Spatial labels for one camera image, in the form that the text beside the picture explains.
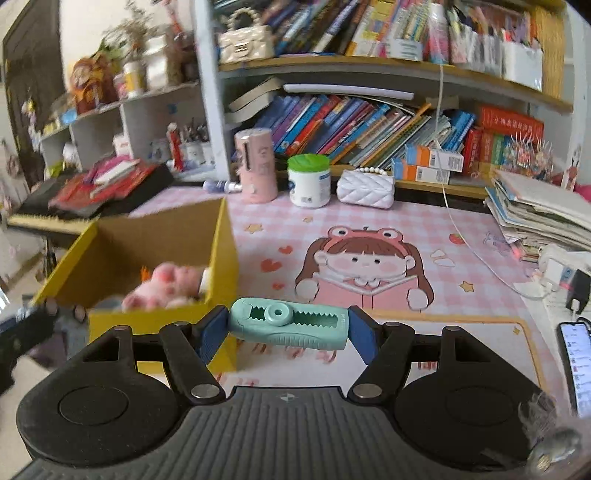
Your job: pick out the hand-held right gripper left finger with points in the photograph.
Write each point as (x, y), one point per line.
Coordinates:
(212, 337)

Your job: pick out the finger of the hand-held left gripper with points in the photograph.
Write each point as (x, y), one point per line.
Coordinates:
(64, 311)

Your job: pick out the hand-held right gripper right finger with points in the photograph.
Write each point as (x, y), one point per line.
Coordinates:
(362, 337)

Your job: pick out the green correction tape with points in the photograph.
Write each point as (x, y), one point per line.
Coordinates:
(295, 325)

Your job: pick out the pink plush toy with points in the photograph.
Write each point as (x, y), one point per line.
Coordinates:
(166, 286)

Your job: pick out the yellow cardboard box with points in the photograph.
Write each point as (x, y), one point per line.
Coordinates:
(138, 249)

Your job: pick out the black keyboard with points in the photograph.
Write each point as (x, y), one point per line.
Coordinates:
(51, 226)

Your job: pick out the orange toy piece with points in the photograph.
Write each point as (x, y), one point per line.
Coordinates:
(146, 273)

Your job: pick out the pink checkered desk mat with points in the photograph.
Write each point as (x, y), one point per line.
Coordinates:
(485, 277)

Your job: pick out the pile of red books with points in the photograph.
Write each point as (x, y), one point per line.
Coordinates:
(111, 180)

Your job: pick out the white quilted purse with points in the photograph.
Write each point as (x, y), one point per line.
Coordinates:
(364, 188)

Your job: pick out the small purple white bottle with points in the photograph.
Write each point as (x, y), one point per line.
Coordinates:
(221, 186)

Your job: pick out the white jar green lid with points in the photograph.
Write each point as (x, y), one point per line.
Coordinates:
(308, 182)

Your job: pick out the orange blue white box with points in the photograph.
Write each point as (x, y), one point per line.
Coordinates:
(420, 173)
(436, 158)

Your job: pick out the small white red box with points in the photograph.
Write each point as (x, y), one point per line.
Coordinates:
(122, 146)

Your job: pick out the pink cylindrical container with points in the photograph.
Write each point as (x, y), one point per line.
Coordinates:
(255, 166)

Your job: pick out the white pen cups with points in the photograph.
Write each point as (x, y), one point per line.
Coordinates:
(194, 144)

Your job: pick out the red tassel ornament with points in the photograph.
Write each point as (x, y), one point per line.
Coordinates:
(174, 146)

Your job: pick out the white power strip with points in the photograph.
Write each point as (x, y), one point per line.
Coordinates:
(554, 272)

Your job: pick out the row of colourful books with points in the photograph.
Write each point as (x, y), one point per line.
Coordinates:
(364, 129)

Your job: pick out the grey side shelf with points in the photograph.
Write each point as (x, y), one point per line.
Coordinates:
(147, 115)

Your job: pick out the smartphone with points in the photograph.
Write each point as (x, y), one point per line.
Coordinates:
(576, 364)

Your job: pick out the pile of books and papers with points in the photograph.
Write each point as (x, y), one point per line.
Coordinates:
(540, 212)

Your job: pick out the black charger plug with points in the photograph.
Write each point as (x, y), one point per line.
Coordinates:
(578, 288)

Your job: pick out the stack of lying books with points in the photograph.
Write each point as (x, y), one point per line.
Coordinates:
(254, 99)

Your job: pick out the red boxed book set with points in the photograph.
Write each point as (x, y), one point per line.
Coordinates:
(501, 136)

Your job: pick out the white plastic bottle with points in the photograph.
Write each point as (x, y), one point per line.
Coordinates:
(134, 77)

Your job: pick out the white wooden bookshelf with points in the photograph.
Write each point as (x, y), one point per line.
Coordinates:
(212, 92)

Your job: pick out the rolled white paper tube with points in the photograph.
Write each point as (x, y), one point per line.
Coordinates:
(346, 91)

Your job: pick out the colourful spiky ornament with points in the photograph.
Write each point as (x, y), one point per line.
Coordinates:
(528, 154)

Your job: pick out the cartoon figure cutout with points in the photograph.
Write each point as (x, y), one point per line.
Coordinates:
(572, 173)

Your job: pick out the brown fuzzy ornament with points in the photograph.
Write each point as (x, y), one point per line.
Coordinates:
(180, 53)

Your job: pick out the beige quilted handbag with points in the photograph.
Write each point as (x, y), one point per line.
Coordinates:
(244, 41)

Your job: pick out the shelf row of books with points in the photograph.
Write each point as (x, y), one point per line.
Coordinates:
(351, 27)

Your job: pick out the white storage box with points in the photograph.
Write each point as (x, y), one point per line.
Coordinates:
(521, 67)

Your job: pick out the bundle of pens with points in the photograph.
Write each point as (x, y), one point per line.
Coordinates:
(475, 34)

